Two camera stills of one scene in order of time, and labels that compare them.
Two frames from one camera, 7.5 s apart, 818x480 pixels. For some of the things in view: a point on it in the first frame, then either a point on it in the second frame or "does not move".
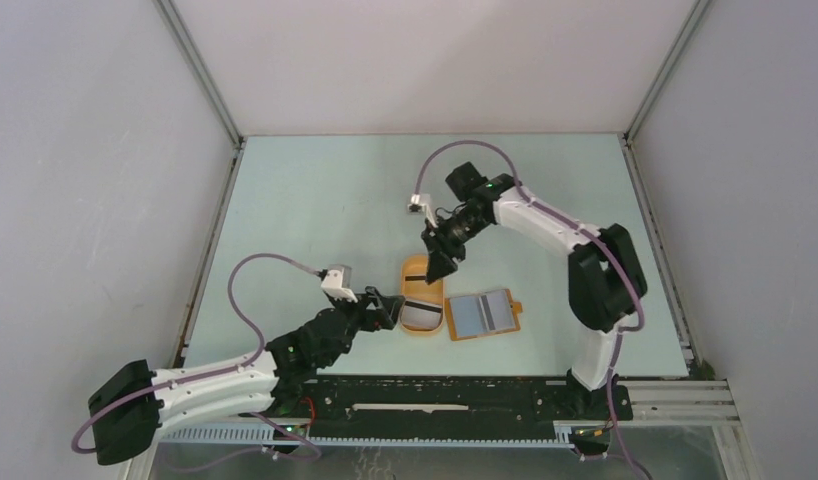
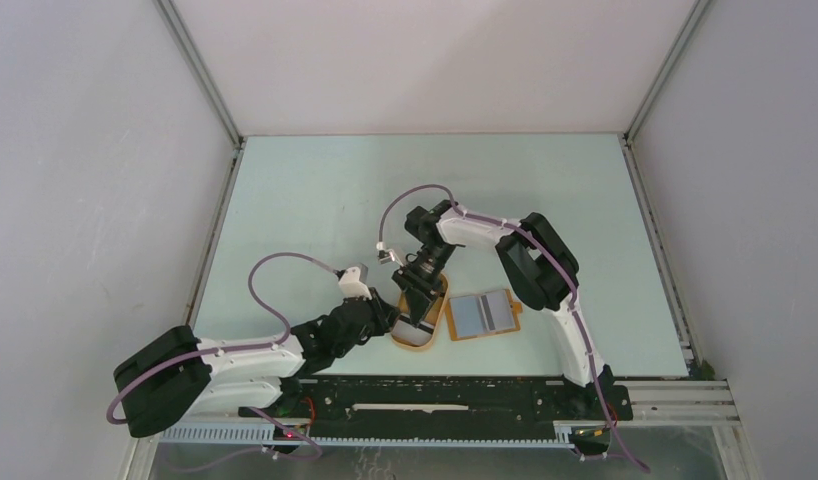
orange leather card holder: x=482 y=314 does not move
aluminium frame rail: x=670 y=402 does not move
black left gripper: x=386 y=305 does not move
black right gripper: x=440 y=264 -> x=414 y=285
